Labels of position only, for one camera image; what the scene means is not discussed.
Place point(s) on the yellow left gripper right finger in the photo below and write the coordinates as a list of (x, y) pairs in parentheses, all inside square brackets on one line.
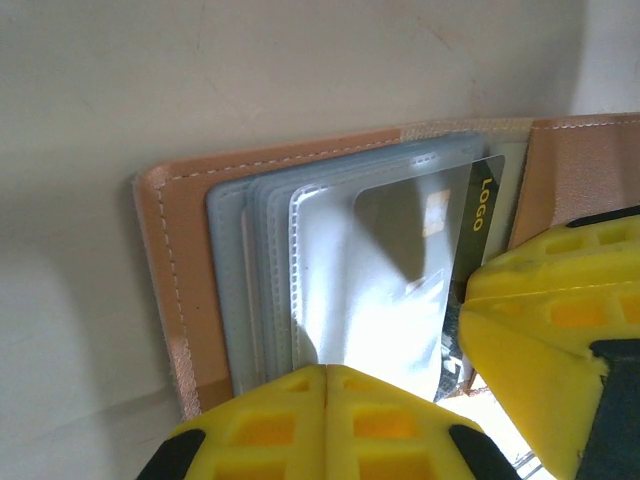
[(340, 415)]

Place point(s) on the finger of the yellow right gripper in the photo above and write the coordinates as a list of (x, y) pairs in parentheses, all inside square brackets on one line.
[(525, 360), (530, 265)]

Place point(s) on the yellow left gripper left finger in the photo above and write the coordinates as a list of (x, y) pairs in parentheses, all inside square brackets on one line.
[(310, 400)]

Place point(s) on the black card with gold logo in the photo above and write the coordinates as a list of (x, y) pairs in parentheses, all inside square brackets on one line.
[(477, 220)]

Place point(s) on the tan leather card holder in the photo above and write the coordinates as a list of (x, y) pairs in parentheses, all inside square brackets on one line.
[(175, 225)]

